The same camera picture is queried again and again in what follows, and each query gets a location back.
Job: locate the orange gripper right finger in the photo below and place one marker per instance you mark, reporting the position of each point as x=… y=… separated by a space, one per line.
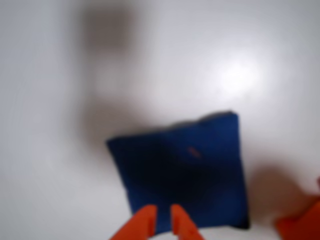
x=182 y=225

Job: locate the blue bean bag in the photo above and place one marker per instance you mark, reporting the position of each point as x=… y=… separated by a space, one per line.
x=200 y=175

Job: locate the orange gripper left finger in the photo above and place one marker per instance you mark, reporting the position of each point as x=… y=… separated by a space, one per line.
x=142 y=225

